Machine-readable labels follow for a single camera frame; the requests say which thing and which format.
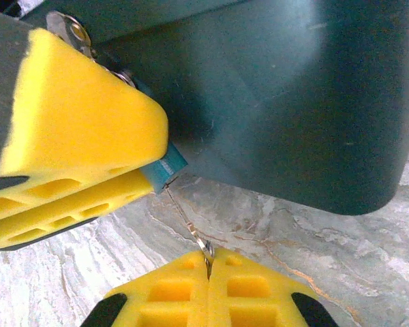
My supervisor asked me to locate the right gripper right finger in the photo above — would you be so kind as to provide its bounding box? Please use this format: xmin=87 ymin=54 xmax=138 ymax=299
xmin=207 ymin=245 xmax=340 ymax=327

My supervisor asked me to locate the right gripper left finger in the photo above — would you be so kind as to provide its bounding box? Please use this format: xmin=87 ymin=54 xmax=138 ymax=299
xmin=85 ymin=247 xmax=211 ymax=327

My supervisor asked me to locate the silver box hasp latch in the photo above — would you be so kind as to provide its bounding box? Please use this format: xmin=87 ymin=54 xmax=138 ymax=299
xmin=46 ymin=10 xmax=139 ymax=90

